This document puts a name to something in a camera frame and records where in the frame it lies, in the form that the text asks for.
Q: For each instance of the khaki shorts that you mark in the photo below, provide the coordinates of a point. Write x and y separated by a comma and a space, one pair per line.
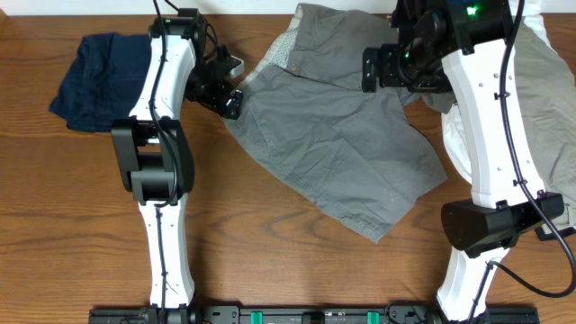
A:
546, 93

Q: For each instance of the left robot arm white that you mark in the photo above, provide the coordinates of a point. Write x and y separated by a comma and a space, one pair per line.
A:
155, 161

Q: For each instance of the grey shorts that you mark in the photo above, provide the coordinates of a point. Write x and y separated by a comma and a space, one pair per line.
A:
306, 120

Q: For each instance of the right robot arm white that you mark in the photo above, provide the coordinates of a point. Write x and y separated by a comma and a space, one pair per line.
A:
467, 48

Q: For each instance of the white garment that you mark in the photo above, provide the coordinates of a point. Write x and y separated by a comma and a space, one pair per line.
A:
456, 139

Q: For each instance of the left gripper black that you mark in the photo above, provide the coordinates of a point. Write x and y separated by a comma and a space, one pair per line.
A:
214, 102

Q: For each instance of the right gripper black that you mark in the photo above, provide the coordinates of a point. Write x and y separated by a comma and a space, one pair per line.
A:
388, 58

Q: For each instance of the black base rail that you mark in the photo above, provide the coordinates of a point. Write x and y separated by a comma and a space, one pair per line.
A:
315, 315

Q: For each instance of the navy blue folded garment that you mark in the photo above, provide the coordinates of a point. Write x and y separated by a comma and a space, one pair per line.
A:
104, 81

